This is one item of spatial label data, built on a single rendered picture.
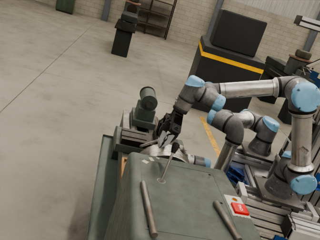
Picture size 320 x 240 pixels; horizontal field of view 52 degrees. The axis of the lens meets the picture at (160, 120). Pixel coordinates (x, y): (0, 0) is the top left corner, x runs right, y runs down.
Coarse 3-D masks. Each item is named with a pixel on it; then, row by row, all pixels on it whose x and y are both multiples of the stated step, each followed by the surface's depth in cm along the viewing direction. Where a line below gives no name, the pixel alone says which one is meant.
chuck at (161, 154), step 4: (160, 152) 163; (164, 152) 163; (168, 152) 163; (156, 156) 160; (160, 156) 160; (164, 156) 161; (168, 156) 161; (176, 156) 162; (180, 156) 165; (176, 160) 162; (180, 160) 162; (184, 160) 163
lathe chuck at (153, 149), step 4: (156, 144) 171; (168, 144) 172; (148, 148) 170; (152, 148) 168; (156, 148) 167; (168, 148) 168; (140, 152) 172; (144, 152) 168; (148, 152) 166; (152, 152) 164; (156, 152) 163; (176, 152) 166; (180, 152) 170; (184, 156) 169; (188, 160) 171
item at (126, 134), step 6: (126, 132) 234; (132, 132) 237; (138, 132) 240; (144, 132) 243; (120, 138) 232; (126, 138) 226; (132, 138) 229; (138, 138) 231; (144, 138) 234; (150, 138) 237; (126, 144) 226; (132, 144) 227; (138, 144) 227; (150, 144) 228; (180, 150) 232
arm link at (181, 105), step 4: (176, 100) 145; (180, 100) 143; (176, 104) 144; (180, 104) 143; (184, 104) 142; (188, 104) 143; (192, 104) 145; (180, 108) 143; (184, 108) 143; (188, 108) 144
